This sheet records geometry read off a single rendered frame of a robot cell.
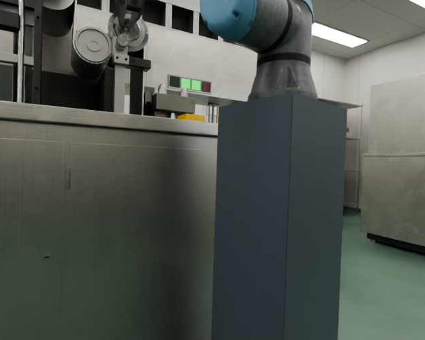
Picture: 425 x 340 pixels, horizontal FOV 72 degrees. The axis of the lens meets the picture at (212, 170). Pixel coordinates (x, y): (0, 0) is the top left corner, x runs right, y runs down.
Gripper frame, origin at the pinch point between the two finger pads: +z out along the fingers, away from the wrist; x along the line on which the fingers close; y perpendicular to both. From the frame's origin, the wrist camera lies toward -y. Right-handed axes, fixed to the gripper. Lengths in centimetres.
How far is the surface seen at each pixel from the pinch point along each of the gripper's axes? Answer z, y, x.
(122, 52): 5.9, -6.4, 0.8
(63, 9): 2.0, 5.8, 19.8
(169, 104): 16.0, -19.0, -17.1
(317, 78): 137, 257, -381
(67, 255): 29, -70, 17
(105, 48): 8.0, -2.9, 6.0
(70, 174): 15, -54, 17
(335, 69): 122, 275, -426
